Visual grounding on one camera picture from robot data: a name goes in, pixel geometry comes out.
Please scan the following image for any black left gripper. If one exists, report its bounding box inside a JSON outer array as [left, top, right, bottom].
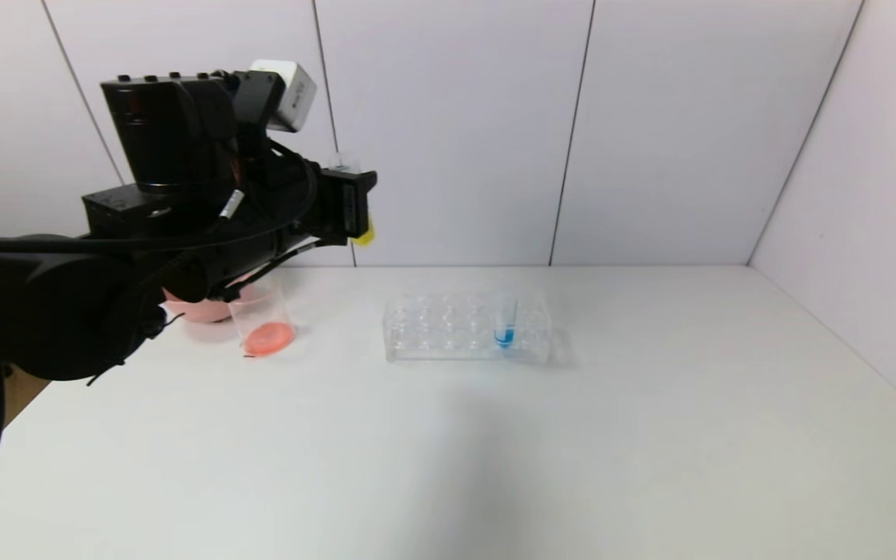
[[274, 157, 377, 246]]

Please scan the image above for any clear plastic beaker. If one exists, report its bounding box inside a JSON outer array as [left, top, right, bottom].
[[226, 276, 296, 359]]

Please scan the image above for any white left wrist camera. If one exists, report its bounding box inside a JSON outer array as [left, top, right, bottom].
[[250, 60, 318, 133]]

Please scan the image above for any thin black camera cable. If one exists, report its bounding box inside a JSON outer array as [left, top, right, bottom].
[[0, 140, 320, 254]]

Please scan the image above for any test tube with yellow pigment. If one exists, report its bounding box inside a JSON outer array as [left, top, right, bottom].
[[327, 152, 377, 247]]

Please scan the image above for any test tube with blue pigment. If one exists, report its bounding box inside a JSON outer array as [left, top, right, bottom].
[[495, 289, 519, 349]]

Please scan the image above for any clear plastic test tube rack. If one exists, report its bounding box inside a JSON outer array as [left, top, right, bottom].
[[383, 289, 554, 365]]

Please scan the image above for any pink plastic bowl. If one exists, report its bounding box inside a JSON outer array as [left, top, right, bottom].
[[162, 272, 262, 324]]

